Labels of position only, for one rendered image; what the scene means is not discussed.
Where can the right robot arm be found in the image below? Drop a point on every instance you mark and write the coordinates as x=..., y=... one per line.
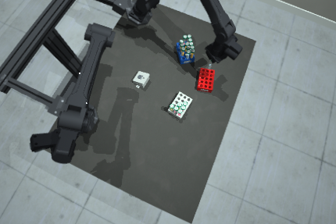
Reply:
x=76, y=113

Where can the red lego-style plate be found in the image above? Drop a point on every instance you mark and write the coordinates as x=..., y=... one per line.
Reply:
x=205, y=80

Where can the white tube rack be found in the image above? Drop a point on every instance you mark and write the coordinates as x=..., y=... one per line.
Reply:
x=180, y=98

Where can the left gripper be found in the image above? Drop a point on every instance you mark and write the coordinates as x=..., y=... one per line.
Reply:
x=214, y=54

